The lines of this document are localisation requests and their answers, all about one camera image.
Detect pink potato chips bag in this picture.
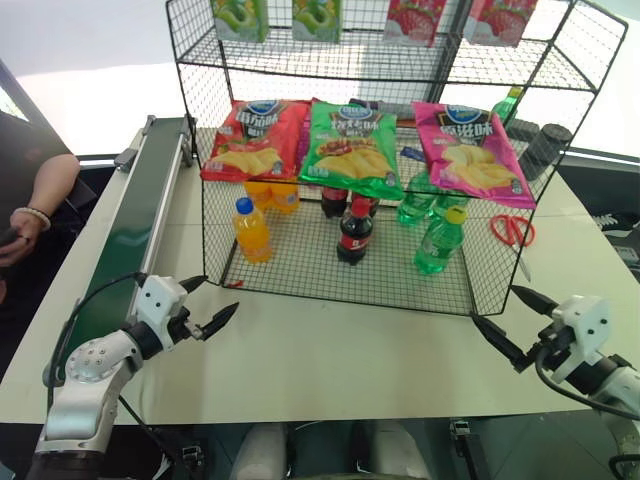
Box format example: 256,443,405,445
412,101,537,210

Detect green soda bottle yellow cap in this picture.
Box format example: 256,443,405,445
412,206,469,276

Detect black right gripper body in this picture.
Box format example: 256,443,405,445
528,322,575,370

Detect green conveyor belt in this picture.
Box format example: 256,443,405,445
49,113,199,381

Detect green potato chips bag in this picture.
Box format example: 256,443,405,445
297,97,405,201

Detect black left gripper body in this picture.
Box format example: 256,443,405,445
167,305,208,349

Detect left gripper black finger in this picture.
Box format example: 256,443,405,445
178,274,209,296
198,301,241,342

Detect red strawberry milk carton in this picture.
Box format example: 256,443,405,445
462,0,540,49
383,0,449,49

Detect red potato chips bag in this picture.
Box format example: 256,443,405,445
199,98,312,183

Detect green juice carton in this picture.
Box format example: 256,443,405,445
210,0,270,44
291,0,344,44

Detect bystander hand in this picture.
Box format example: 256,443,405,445
0,218,45,269

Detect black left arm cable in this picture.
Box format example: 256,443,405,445
42,271,149,401

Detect orange soda bottle blue cap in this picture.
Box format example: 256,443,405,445
233,196,275,265

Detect black side table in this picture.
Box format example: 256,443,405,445
557,148,640,274

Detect black cylinder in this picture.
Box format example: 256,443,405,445
505,118,542,152
519,122,574,182

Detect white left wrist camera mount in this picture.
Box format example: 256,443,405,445
133,273,191,352

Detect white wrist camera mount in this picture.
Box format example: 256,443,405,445
547,294,613,382
133,273,191,352

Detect red handled scissors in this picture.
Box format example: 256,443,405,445
489,213,537,247

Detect bystander black shirt torso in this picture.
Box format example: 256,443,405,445
0,110,96,351

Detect grey rounded shape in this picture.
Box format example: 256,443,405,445
232,423,291,480
349,419,432,480

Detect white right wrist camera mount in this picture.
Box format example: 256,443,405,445
547,294,613,382

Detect cola bottle red cap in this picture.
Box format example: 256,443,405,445
335,197,375,267

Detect black wire mesh rack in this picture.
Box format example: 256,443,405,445
164,0,630,317

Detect green bottle with label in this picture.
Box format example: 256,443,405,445
488,85,525,129

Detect white bead bracelet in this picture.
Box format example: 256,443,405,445
10,205,53,233

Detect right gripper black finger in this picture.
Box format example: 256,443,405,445
471,313,534,374
509,284,559,317

